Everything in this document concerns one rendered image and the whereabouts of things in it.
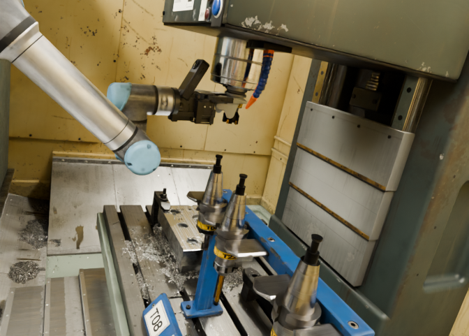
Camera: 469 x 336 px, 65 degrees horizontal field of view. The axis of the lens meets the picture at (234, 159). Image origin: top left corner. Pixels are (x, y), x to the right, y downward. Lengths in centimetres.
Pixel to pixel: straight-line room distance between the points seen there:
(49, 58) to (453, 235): 122
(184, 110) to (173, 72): 106
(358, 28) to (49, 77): 60
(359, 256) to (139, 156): 78
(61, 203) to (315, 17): 144
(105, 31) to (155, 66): 29
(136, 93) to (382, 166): 73
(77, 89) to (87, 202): 116
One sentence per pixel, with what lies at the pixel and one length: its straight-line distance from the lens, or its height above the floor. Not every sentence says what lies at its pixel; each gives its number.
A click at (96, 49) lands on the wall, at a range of 196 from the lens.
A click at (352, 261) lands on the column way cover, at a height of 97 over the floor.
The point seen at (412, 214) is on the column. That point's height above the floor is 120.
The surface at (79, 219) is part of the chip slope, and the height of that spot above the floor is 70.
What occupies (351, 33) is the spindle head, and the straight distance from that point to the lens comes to 82.
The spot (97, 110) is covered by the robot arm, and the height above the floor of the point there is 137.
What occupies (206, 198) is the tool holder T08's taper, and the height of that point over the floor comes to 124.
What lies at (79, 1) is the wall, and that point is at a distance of 195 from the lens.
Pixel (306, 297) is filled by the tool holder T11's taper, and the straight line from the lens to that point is 51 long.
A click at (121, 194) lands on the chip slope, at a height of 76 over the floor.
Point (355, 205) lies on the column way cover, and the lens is 125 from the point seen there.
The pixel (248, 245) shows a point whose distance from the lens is 66.
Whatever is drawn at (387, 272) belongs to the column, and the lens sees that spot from 124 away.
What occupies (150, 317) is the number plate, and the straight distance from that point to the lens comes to 93.
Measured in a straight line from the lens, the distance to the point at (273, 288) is 57.
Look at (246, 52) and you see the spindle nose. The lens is 97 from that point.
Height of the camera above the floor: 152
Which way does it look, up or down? 15 degrees down
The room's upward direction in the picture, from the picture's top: 11 degrees clockwise
